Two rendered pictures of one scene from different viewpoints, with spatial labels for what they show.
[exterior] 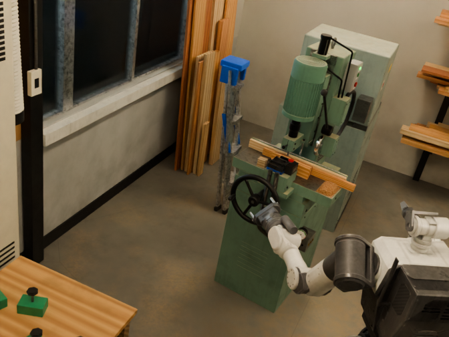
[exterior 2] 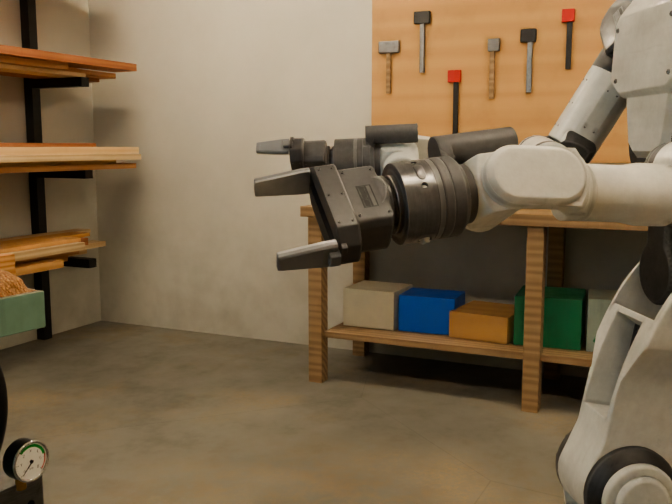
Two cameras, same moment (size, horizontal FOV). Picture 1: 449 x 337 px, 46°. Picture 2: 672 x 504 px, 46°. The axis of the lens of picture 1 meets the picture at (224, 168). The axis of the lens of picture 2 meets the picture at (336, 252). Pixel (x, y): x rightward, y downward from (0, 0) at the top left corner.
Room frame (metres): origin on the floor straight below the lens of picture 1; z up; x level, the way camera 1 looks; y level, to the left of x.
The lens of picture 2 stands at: (1.78, 0.60, 1.13)
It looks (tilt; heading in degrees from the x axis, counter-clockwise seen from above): 8 degrees down; 276
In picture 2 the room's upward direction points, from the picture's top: straight up
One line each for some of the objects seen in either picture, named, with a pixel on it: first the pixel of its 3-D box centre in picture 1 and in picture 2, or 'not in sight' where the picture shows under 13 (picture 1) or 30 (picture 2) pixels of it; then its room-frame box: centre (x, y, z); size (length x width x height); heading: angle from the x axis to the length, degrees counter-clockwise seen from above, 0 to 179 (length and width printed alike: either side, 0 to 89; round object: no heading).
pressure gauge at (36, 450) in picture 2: (301, 234); (24, 464); (2.36, -0.48, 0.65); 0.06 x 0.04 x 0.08; 64
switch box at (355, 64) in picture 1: (351, 75); not in sight; (2.89, -0.60, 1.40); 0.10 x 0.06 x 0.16; 154
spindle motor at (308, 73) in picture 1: (304, 89); not in sight; (2.66, -0.34, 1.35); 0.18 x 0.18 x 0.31
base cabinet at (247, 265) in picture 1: (274, 231); not in sight; (2.77, -0.39, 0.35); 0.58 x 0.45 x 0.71; 154
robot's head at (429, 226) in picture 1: (428, 230); not in sight; (1.36, -0.64, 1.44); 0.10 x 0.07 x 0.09; 101
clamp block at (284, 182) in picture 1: (278, 176); not in sight; (2.47, -0.29, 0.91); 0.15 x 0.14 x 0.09; 64
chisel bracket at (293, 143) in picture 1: (292, 142); not in sight; (2.68, -0.35, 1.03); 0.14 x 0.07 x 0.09; 154
